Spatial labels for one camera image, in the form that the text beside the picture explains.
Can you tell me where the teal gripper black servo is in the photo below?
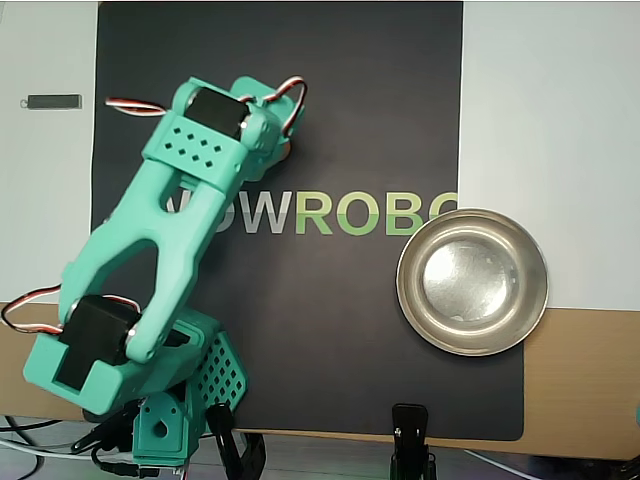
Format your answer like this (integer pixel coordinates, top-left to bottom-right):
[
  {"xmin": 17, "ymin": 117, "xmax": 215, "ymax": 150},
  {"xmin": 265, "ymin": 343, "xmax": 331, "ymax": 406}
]
[{"xmin": 239, "ymin": 142, "xmax": 291, "ymax": 182}]

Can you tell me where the metal bowl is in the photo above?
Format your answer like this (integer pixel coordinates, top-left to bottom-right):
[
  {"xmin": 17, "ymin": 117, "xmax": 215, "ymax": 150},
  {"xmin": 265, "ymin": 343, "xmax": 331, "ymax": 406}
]
[{"xmin": 395, "ymin": 207, "xmax": 550, "ymax": 358}]

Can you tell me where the black mat with wowrobo print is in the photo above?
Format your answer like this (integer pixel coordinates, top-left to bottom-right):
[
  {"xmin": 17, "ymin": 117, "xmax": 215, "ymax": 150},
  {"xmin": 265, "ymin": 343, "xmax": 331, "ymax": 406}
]
[{"xmin": 82, "ymin": 0, "xmax": 526, "ymax": 442}]

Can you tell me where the black usb stick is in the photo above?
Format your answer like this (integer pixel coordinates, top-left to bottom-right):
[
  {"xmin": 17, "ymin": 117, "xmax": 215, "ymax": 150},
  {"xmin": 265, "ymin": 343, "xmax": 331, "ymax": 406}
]
[{"xmin": 19, "ymin": 93, "xmax": 84, "ymax": 111}]

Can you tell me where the black table clamp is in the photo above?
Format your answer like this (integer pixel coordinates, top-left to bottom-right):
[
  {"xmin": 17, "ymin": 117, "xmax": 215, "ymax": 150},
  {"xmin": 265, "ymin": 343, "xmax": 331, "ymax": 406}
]
[
  {"xmin": 204, "ymin": 402, "xmax": 269, "ymax": 480},
  {"xmin": 71, "ymin": 405, "xmax": 137, "ymax": 454}
]

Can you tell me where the white paper sheet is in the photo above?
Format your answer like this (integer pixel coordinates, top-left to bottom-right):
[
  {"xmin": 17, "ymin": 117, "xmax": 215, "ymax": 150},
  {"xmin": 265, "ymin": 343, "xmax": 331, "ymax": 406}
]
[{"xmin": 0, "ymin": 0, "xmax": 640, "ymax": 312}]

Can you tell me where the red white black servo cable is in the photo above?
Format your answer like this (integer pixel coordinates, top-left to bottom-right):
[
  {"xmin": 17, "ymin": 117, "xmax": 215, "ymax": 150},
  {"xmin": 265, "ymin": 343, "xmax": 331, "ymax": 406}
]
[
  {"xmin": 103, "ymin": 96, "xmax": 167, "ymax": 120},
  {"xmin": 263, "ymin": 75, "xmax": 310, "ymax": 140},
  {"xmin": 0, "ymin": 283, "xmax": 67, "ymax": 337}
]

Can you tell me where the black floor cable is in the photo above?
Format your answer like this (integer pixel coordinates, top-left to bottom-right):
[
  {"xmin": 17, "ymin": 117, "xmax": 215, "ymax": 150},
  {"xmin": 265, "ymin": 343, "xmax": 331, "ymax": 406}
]
[{"xmin": 0, "ymin": 413, "xmax": 64, "ymax": 437}]

